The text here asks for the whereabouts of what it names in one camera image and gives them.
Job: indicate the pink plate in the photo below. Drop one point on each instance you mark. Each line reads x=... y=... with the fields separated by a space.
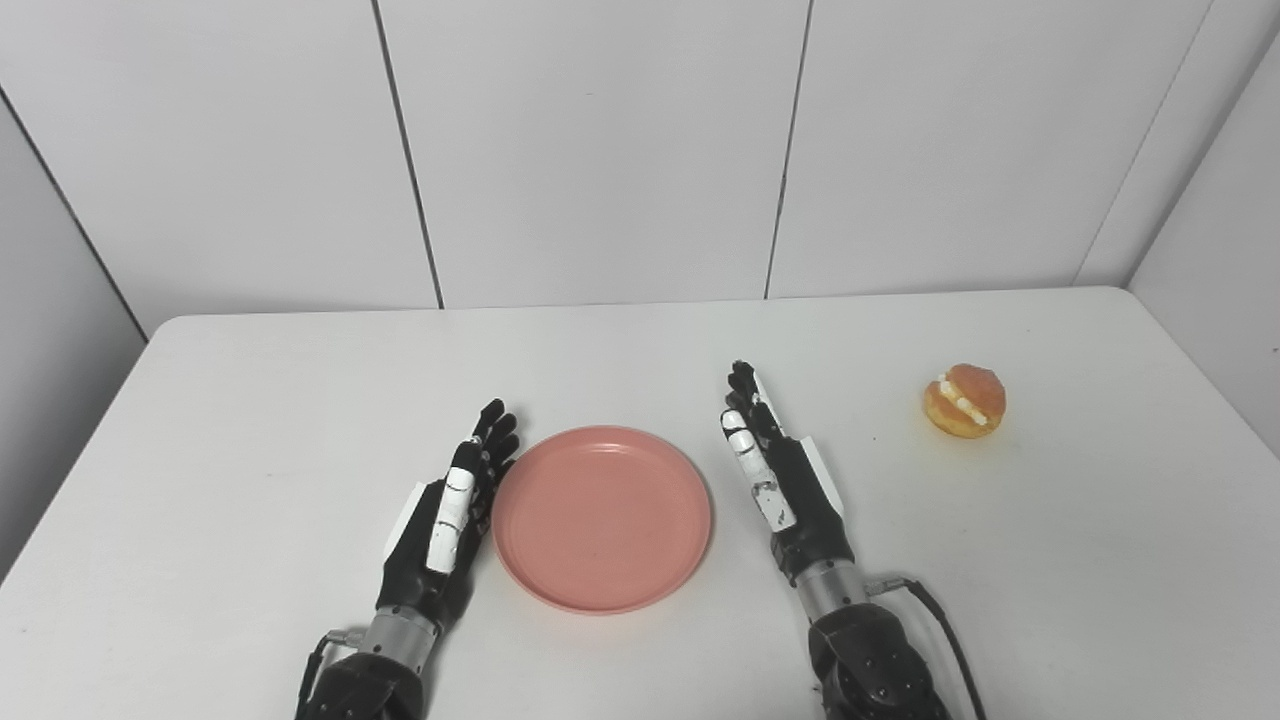
x=601 y=518

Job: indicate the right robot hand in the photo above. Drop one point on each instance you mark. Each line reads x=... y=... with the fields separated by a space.
x=805 y=510

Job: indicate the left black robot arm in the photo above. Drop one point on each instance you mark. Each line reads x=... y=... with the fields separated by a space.
x=370 y=670

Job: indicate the cream puff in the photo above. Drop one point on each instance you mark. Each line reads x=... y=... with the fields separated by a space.
x=964 y=399

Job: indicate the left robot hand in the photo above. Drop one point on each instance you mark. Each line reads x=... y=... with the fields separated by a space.
x=420 y=560

